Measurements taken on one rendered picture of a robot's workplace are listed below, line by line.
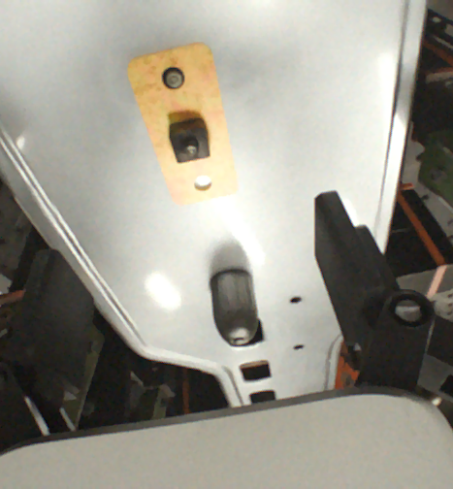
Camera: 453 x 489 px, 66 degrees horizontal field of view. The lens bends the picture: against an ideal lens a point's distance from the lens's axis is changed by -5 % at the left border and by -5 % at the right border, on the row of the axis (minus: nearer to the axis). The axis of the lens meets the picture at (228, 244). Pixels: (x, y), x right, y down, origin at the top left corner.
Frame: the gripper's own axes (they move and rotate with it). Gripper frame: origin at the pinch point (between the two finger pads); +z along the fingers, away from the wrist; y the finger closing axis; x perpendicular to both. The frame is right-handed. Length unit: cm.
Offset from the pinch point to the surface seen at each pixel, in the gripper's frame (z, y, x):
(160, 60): 8.5, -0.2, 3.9
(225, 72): 8.8, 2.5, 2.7
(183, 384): 23, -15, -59
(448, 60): 18.7, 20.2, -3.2
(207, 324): 9.0, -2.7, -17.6
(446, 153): 8.5, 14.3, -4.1
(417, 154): 39, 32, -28
